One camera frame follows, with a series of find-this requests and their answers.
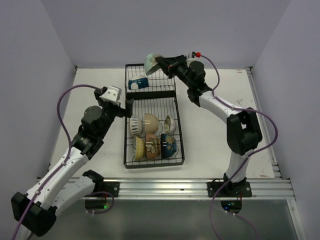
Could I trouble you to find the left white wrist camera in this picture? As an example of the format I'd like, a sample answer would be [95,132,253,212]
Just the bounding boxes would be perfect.
[99,85,122,106]

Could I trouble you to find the white bowl blue stripes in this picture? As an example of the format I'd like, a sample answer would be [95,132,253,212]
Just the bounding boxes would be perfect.
[129,115,143,137]

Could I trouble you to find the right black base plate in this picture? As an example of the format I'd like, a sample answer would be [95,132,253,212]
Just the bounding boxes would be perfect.
[206,178,253,198]

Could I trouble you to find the white scalloped patterned bowl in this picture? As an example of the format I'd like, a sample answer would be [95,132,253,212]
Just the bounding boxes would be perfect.
[163,115,177,135]

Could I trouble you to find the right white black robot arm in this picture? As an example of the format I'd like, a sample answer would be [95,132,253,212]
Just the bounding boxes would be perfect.
[154,55,263,197]

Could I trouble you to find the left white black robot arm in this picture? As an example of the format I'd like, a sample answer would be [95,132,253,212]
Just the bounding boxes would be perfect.
[11,99,134,237]

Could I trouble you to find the dark blue floral bowl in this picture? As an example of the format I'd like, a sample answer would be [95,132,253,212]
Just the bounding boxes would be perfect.
[160,133,177,159]

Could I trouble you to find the teal white dotted bowl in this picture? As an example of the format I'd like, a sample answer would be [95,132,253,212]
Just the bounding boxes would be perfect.
[128,75,149,90]

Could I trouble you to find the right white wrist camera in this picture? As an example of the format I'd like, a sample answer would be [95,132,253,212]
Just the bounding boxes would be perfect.
[187,51,201,60]

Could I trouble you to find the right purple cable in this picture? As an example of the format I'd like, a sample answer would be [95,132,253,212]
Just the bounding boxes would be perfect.
[208,53,279,240]

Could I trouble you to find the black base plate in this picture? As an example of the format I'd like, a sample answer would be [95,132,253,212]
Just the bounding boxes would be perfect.
[206,178,253,198]
[100,181,120,198]

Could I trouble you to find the aluminium mounting rail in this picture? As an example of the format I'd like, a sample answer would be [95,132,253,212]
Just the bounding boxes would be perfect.
[103,178,295,200]

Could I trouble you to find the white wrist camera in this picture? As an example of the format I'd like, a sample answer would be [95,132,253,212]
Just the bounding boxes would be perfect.
[99,85,122,106]
[187,51,201,60]

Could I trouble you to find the mint green floral bowl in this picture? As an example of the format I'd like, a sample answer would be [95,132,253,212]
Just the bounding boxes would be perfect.
[144,53,163,76]

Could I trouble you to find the yellow green patterned bowl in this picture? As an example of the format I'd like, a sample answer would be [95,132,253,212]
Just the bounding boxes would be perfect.
[133,136,145,161]

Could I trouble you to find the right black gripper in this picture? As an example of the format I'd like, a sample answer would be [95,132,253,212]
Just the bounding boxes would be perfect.
[155,54,194,89]

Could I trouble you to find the black wire dish rack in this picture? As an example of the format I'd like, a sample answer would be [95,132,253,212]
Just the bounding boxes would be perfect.
[123,63,185,169]

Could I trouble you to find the beige plain bowl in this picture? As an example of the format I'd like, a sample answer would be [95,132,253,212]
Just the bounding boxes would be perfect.
[143,113,159,134]

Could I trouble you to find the pink floral bowl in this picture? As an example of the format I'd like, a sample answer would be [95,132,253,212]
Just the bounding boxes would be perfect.
[145,133,161,161]

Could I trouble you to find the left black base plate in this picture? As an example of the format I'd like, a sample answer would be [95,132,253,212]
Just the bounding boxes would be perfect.
[100,181,120,198]

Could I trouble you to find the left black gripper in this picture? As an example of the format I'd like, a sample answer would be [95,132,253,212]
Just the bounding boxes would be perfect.
[94,93,133,138]

